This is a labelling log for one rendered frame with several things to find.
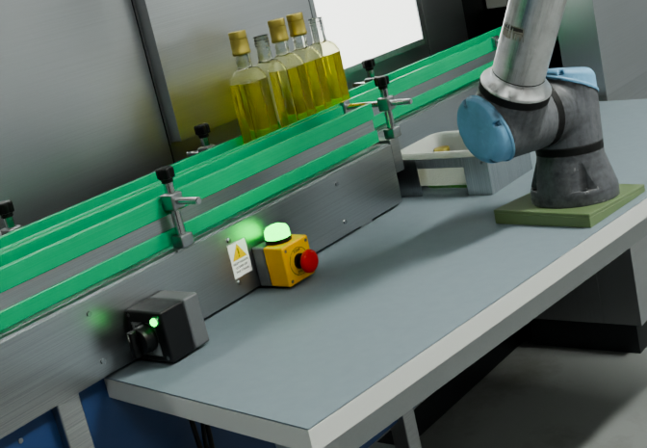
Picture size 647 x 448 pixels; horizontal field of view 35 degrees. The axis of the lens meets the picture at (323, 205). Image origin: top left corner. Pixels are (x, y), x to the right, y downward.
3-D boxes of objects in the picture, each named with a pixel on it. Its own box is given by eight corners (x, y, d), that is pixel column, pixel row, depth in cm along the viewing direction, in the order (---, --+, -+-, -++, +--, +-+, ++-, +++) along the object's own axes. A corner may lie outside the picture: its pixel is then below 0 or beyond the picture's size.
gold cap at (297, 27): (297, 34, 210) (292, 13, 209) (310, 32, 208) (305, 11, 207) (286, 38, 208) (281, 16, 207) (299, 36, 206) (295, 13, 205)
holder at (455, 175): (422, 172, 230) (415, 139, 229) (532, 169, 213) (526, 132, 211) (378, 197, 218) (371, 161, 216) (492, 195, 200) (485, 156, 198)
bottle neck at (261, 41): (265, 58, 202) (259, 34, 201) (275, 57, 200) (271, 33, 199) (254, 62, 200) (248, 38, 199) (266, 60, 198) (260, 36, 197)
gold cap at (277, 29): (279, 39, 206) (274, 18, 205) (293, 38, 204) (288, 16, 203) (268, 43, 204) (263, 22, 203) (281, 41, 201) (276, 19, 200)
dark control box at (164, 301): (175, 339, 161) (162, 289, 159) (211, 343, 156) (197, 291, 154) (137, 361, 155) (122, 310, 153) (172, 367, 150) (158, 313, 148)
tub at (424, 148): (442, 170, 227) (434, 131, 225) (533, 166, 213) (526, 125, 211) (399, 195, 214) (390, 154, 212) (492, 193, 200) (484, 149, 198)
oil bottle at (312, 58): (321, 144, 218) (298, 45, 212) (342, 144, 214) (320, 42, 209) (305, 152, 214) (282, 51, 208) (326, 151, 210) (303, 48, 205)
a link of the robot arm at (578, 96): (619, 135, 177) (610, 57, 174) (564, 153, 170) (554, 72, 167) (566, 133, 187) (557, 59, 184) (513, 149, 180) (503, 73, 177)
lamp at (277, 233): (277, 236, 178) (273, 220, 177) (297, 236, 175) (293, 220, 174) (260, 245, 174) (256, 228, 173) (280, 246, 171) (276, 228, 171)
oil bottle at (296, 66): (304, 152, 214) (281, 51, 208) (325, 151, 210) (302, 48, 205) (288, 161, 209) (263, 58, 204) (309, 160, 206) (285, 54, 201)
